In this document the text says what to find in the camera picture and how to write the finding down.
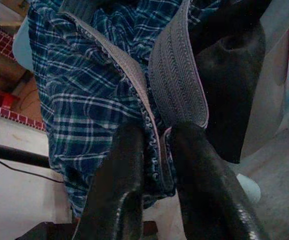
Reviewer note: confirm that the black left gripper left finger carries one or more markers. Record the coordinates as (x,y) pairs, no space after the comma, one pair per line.
(117,187)

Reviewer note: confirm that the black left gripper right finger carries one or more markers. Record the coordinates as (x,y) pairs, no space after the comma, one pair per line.
(207,195)

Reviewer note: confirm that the black cloth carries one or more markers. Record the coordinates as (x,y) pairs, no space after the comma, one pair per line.
(229,100)

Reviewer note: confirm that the black pole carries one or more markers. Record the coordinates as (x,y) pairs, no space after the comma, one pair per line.
(14,153)

